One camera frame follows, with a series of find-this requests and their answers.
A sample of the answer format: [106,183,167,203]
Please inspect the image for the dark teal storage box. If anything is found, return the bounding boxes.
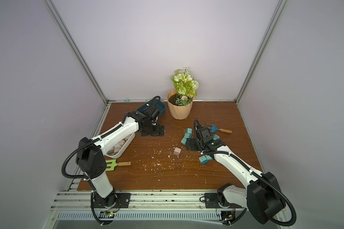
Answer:
[137,100,166,119]

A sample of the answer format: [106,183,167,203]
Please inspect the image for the pink plug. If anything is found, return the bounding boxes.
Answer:
[107,147,121,156]
[119,136,130,147]
[174,148,181,156]

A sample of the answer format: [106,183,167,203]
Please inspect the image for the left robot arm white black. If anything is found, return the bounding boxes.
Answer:
[61,95,164,207]

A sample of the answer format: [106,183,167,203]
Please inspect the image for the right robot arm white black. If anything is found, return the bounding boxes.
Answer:
[186,119,297,227]

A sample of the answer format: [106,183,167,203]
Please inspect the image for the white storage box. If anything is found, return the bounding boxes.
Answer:
[106,133,135,159]

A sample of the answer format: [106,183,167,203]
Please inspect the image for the peach ribbed flower pot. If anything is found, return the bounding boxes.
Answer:
[166,89,193,120]

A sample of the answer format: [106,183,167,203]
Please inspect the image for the artificial green flower plant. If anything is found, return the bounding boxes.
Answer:
[171,67,199,106]

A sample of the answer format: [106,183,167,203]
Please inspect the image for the blue garden rake wooden handle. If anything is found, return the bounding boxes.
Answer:
[206,123,232,134]

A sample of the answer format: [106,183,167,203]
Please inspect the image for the green garden fork wooden handle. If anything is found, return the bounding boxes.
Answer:
[105,159,131,171]

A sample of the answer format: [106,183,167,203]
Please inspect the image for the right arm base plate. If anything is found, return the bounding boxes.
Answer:
[199,192,243,209]

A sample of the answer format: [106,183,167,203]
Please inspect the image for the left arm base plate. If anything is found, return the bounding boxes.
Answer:
[91,192,131,209]

